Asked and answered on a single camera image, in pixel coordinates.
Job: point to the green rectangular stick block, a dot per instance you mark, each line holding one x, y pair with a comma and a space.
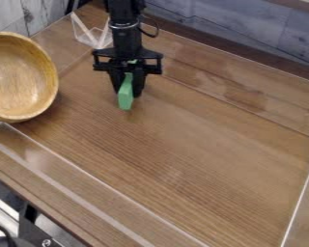
126, 92

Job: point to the black metal table bracket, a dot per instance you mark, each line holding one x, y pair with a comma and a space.
30, 232

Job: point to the wooden bowl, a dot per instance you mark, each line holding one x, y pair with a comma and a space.
28, 78

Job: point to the clear acrylic tray wall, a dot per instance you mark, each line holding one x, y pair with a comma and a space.
202, 168

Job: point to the clear acrylic corner bracket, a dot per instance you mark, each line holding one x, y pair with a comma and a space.
94, 37

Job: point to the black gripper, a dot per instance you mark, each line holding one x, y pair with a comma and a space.
128, 56

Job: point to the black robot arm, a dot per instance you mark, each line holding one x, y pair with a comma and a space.
124, 14

